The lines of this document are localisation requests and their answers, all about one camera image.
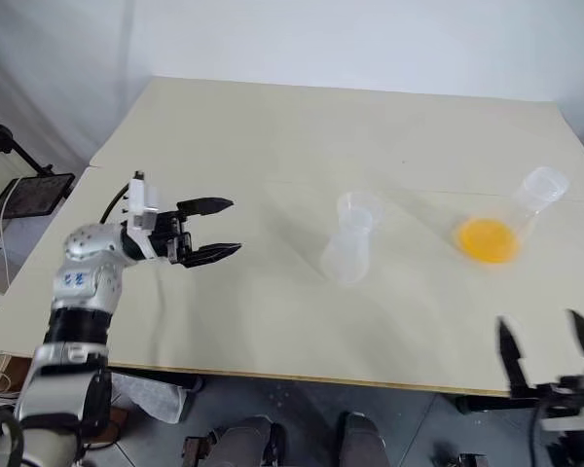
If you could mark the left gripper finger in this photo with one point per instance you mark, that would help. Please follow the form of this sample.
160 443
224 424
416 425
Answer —
207 205
216 253

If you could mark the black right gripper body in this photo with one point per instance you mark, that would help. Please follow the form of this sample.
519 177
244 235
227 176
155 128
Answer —
564 394

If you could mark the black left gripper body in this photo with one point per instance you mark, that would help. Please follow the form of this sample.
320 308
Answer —
172 240

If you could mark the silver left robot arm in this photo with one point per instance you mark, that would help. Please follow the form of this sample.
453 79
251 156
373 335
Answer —
85 282

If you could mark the clear flask with orange liquid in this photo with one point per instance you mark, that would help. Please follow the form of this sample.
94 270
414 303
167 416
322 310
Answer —
489 240

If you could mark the clear empty plastic bottle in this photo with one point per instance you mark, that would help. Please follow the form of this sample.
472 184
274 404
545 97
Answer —
346 260

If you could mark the clear plastic funnel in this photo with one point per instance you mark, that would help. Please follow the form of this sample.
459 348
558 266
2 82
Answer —
360 206

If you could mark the black tablet on stand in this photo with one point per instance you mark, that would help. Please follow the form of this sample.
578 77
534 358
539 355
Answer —
31 194

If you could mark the dark rounded grey shape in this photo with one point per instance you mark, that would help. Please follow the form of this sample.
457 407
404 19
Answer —
245 442
365 440

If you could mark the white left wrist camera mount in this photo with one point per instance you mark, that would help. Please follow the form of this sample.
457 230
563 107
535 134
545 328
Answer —
141 202

